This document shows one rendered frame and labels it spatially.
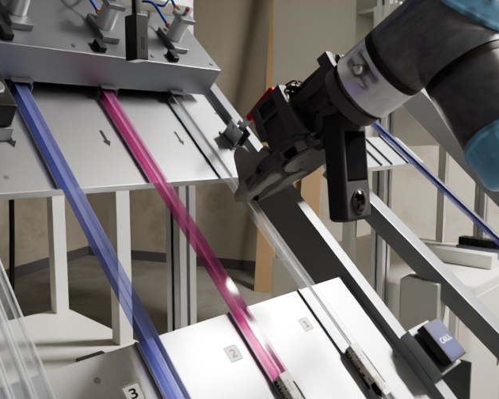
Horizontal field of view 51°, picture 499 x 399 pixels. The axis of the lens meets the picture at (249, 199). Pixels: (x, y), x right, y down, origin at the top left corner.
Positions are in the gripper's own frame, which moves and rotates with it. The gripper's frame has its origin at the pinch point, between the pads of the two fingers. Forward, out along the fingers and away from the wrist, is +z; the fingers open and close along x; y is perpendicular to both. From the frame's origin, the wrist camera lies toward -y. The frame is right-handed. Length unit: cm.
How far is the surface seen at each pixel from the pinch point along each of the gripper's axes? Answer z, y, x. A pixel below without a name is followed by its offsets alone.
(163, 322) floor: 209, 20, -123
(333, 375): -4.6, -22.6, 4.2
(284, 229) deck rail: 3.5, -3.6, -8.0
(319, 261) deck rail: 0.3, -10.0, -8.0
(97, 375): -2.5, -14.4, 27.3
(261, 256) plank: 200, 42, -208
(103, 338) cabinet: 58, -2, -6
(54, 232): 65, 25, -6
